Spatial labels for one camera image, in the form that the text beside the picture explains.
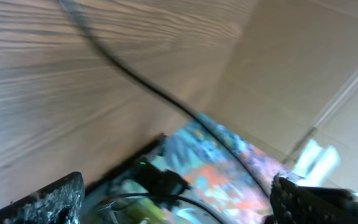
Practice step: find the cardboard wall panel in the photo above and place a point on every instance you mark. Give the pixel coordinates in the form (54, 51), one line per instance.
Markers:
(294, 78)

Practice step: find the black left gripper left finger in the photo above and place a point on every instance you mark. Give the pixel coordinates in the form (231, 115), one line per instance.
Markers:
(58, 202)

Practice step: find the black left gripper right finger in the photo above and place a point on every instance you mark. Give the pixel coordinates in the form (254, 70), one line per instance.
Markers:
(295, 204)

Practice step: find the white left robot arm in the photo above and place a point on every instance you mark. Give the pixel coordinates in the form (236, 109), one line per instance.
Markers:
(165, 189)

